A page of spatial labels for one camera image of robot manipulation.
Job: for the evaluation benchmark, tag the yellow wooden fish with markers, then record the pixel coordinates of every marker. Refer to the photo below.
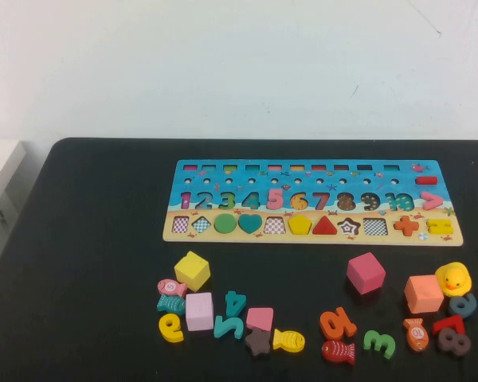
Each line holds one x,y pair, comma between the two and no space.
288,340

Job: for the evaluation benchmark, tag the colourful wooden puzzle board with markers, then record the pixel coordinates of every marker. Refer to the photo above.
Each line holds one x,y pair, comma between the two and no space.
241,238

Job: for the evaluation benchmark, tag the orange wooden fish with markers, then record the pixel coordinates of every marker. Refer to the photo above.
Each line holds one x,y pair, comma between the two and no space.
416,334

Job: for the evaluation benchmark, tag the orange number ten piece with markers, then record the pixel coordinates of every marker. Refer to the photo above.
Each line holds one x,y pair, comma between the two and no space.
345,318

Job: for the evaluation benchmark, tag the yellow number six piece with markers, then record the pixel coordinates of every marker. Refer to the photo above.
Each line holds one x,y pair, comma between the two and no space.
179,334

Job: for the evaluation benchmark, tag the pink greater-than sign piece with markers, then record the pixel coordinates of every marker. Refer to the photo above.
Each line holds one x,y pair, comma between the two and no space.
436,200

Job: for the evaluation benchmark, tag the green number three piece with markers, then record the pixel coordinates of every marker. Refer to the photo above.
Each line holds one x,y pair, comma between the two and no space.
386,343

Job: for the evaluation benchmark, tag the white side table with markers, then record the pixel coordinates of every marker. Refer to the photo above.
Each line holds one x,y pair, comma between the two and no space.
0,167

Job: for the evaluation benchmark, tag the orange plus sign piece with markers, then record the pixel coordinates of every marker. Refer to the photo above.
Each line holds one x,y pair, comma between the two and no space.
406,225

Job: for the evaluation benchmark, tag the pink wooden fish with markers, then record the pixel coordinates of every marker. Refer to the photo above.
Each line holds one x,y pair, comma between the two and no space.
170,287

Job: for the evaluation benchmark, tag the red triangle piece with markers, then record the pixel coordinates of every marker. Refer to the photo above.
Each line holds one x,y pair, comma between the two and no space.
325,227

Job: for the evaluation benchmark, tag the green circle piece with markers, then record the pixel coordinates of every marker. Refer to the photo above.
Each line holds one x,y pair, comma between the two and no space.
225,223

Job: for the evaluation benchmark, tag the teal heart piece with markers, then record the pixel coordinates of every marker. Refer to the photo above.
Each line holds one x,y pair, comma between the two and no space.
250,223

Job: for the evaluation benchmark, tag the blue number nine piece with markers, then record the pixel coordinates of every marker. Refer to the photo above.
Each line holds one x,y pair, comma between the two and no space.
471,301

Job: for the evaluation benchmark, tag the red minus sign piece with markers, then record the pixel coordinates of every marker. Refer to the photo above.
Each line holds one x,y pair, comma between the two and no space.
426,180

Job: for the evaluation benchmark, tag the teal wooden fish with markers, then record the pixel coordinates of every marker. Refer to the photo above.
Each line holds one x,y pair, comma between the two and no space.
170,305

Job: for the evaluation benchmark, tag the red number seven piece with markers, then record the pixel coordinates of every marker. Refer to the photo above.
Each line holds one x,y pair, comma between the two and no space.
448,323

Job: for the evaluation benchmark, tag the brown number eight piece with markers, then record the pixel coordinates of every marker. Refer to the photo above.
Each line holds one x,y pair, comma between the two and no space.
454,341

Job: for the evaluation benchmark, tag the magenta wooden cube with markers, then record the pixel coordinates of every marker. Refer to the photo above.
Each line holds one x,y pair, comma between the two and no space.
365,273

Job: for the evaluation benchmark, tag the teal number five piece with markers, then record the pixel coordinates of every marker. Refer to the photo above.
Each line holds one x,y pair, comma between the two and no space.
238,326

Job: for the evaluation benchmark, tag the yellow pentagon piece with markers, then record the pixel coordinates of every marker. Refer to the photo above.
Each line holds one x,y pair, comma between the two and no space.
300,226

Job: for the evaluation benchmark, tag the yellow rubber duck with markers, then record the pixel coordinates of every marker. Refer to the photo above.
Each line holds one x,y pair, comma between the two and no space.
454,277

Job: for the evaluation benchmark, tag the teal number four piece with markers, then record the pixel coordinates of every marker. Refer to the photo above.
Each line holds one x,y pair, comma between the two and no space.
237,305

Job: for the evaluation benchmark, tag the pink number five piece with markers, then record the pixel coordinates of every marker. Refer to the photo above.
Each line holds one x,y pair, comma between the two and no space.
274,199

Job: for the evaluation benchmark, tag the brown star piece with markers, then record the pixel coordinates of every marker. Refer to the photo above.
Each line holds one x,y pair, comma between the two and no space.
258,342

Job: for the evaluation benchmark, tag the lilac wooden cube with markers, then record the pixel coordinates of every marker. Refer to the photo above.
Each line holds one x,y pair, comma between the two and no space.
199,312

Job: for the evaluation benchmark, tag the salmon wooden cube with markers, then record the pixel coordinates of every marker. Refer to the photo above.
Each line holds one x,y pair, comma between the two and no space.
422,294

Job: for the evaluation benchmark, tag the yellow wooden cube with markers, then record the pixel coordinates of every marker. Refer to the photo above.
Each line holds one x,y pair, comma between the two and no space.
191,270

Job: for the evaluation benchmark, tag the red wooden fish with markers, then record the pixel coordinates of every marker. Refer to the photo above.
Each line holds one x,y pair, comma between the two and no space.
337,350

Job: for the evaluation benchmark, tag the pink trapezoid piece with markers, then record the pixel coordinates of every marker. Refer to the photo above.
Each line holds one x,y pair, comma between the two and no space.
260,318

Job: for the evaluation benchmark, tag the yellow equals sign piece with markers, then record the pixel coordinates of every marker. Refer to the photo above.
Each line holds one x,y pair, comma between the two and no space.
439,222

